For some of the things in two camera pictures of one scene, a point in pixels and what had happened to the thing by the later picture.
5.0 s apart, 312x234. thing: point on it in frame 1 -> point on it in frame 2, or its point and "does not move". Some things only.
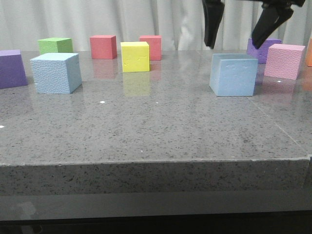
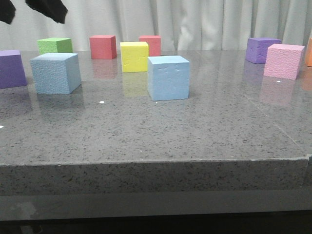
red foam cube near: x=103 y=47 does not move
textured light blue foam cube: x=56 y=73 does not move
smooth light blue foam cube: x=233 y=74 -> x=168 y=77
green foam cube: x=55 y=45 does not move
